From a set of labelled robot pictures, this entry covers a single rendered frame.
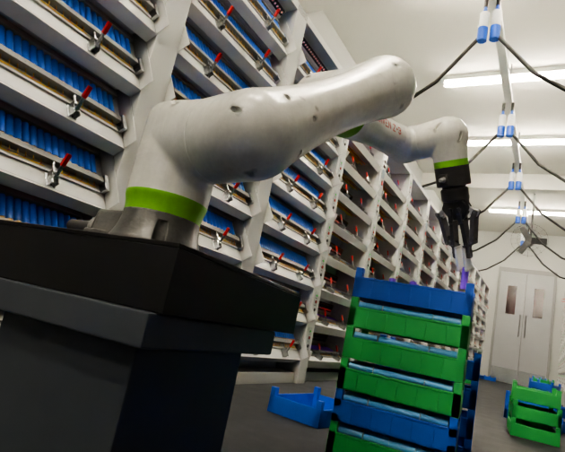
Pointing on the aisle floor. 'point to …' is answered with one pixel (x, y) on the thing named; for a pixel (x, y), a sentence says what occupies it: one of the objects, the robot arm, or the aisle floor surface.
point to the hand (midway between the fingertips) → (463, 258)
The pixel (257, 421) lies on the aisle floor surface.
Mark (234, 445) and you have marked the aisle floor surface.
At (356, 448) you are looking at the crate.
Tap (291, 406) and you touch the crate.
